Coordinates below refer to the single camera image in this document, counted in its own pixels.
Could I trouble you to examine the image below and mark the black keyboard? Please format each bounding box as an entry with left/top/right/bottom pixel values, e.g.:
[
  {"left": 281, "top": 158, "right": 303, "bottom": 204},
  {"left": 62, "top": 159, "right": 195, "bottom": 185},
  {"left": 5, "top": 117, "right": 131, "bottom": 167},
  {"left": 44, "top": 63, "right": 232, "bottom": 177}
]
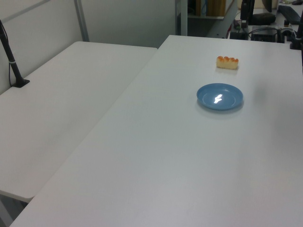
[{"left": 277, "top": 4, "right": 302, "bottom": 25}]

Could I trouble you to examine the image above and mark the blue round plate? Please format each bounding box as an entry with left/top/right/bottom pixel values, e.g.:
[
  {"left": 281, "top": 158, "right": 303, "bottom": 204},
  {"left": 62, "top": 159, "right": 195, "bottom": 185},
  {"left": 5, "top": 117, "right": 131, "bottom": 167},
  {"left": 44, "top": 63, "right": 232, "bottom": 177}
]
[{"left": 196, "top": 83, "right": 244, "bottom": 111}]

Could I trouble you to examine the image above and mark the toasted bread piece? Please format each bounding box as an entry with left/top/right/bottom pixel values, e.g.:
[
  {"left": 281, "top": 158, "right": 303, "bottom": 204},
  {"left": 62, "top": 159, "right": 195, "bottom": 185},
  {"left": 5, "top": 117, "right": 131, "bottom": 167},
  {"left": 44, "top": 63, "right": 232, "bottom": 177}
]
[{"left": 215, "top": 55, "right": 240, "bottom": 70}]

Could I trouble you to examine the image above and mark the grey metal partition post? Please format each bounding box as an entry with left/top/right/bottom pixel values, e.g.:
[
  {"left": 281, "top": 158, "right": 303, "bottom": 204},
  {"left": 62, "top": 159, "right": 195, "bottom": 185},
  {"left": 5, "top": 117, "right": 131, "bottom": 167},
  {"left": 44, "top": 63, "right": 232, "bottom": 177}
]
[{"left": 73, "top": 0, "right": 90, "bottom": 43}]

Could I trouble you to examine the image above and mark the small black box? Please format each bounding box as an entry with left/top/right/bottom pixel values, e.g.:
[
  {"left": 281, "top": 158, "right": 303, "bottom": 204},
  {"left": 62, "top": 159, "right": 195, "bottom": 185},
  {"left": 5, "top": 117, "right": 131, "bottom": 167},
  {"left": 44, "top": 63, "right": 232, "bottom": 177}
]
[{"left": 230, "top": 30, "right": 247, "bottom": 40}]

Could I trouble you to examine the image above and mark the white metal shelf frame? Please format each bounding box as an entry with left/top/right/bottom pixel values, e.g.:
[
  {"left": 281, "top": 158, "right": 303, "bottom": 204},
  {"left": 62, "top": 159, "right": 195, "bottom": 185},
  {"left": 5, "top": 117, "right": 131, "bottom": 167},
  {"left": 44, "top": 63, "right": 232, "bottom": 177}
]
[{"left": 175, "top": 0, "right": 189, "bottom": 36}]

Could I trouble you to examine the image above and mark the wooden box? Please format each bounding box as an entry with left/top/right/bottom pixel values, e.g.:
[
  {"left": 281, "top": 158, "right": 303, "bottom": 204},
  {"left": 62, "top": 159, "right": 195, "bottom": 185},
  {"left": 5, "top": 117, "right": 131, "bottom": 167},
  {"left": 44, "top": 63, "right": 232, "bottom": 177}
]
[{"left": 195, "top": 0, "right": 226, "bottom": 17}]

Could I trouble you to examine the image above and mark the black padded cushion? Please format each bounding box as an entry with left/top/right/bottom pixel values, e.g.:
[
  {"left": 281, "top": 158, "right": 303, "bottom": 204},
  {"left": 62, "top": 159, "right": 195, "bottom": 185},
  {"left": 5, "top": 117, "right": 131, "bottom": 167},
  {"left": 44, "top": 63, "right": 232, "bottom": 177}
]
[{"left": 251, "top": 13, "right": 277, "bottom": 26}]

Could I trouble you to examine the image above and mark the black upright stand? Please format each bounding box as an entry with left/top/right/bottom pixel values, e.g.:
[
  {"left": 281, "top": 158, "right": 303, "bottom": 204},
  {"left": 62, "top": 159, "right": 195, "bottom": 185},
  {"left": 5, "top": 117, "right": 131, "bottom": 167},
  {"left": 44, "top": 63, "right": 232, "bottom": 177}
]
[{"left": 240, "top": 0, "right": 255, "bottom": 29}]

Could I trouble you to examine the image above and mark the black electronics box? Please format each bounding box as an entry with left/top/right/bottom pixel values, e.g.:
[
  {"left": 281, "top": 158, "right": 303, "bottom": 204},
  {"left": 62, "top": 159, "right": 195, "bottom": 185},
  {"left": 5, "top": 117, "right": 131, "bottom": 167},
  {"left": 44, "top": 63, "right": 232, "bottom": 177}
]
[{"left": 250, "top": 26, "right": 279, "bottom": 43}]

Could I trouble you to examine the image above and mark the black table clamp mount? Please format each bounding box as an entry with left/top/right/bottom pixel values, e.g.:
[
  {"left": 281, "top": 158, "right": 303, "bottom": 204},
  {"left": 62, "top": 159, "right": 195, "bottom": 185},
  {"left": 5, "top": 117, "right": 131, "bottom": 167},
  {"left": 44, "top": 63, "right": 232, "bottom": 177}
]
[{"left": 289, "top": 20, "right": 303, "bottom": 51}]

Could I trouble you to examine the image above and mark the black camera stand pole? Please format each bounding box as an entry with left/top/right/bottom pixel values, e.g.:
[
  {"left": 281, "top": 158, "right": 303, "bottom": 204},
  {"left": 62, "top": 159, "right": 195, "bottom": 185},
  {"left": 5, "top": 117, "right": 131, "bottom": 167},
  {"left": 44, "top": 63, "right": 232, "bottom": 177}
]
[{"left": 0, "top": 19, "right": 31, "bottom": 89}]

